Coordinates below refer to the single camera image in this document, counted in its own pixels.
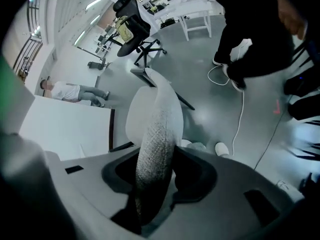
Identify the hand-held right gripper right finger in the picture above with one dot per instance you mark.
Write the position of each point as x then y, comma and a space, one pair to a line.
225, 184

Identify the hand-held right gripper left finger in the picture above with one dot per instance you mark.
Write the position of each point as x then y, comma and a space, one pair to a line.
95, 179

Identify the grey chair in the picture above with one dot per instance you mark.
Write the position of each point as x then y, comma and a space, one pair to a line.
162, 124

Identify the black mesh office chair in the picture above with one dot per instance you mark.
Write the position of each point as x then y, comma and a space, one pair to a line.
132, 41

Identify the person's white shoe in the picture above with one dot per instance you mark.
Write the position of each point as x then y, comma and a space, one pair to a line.
185, 143
222, 149

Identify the black metal railing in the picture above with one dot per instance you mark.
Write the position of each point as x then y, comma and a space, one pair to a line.
35, 41

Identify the yellow green backpack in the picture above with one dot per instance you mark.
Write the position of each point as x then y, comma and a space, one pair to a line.
124, 30

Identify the white metal frame table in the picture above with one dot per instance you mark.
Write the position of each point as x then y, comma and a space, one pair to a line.
192, 7

